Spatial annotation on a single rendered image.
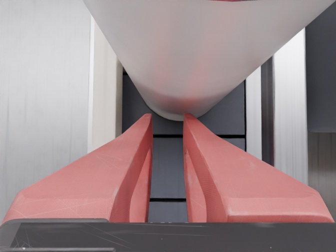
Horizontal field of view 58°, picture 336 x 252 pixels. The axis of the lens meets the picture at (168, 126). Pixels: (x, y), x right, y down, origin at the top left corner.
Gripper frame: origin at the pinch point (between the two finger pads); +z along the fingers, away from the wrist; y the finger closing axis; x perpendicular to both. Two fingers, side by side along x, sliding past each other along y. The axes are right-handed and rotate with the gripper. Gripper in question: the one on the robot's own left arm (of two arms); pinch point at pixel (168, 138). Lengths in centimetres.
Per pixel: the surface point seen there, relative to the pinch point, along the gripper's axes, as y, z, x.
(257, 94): -5.5, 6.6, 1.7
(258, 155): -5.5, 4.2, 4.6
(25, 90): 11.1, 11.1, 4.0
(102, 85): 3.3, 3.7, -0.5
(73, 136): 7.3, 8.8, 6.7
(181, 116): -0.7, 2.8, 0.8
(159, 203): 0.5, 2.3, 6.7
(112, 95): 2.8, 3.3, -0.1
